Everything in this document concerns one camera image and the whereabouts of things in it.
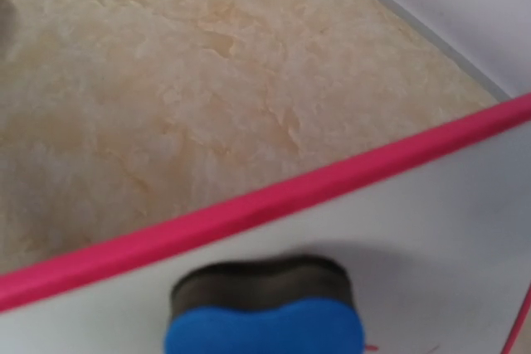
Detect pink framed whiteboard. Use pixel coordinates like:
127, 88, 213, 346
1, 95, 530, 353

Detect blue whiteboard eraser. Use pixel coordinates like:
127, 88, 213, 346
163, 255, 365, 353

